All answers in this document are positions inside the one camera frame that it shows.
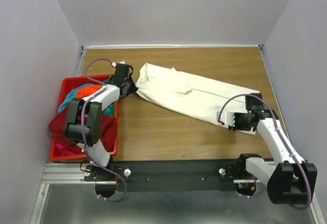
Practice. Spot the aluminium frame rail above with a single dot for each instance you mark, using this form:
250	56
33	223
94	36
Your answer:
55	173

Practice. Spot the dark red t shirt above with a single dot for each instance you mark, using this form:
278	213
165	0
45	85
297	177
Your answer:
108	136

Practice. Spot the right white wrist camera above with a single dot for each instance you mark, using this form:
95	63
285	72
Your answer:
226	119

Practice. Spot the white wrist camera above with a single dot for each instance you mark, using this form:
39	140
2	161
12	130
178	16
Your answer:
113	64
226	119

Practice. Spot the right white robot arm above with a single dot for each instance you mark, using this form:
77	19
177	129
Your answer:
291	179

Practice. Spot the green t shirt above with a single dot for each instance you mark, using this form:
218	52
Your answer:
110	109

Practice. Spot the pink t shirt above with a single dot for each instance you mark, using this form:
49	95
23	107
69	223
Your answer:
64	150

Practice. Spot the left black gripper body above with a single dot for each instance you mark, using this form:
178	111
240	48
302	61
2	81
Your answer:
131	86

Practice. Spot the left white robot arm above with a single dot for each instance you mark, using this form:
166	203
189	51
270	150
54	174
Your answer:
83	124

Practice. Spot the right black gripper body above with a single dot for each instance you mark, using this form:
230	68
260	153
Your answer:
241	121

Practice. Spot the white t shirt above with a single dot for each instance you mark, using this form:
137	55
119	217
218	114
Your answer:
191	95

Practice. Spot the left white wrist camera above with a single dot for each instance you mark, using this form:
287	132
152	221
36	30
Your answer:
113	64

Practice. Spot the teal t shirt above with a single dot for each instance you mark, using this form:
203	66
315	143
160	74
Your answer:
68	98

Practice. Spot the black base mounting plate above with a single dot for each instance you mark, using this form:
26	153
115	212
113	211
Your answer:
160	176

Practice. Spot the orange t shirt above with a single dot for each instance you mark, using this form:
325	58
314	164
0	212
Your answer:
87	90

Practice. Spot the red plastic bin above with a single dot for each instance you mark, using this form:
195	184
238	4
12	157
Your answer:
68	85

